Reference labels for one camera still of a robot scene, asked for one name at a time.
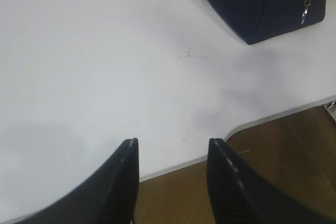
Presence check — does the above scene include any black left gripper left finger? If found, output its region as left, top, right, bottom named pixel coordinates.
left=22, top=138, right=139, bottom=223

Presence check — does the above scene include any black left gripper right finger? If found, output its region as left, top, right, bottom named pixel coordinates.
left=206, top=138, right=335, bottom=223

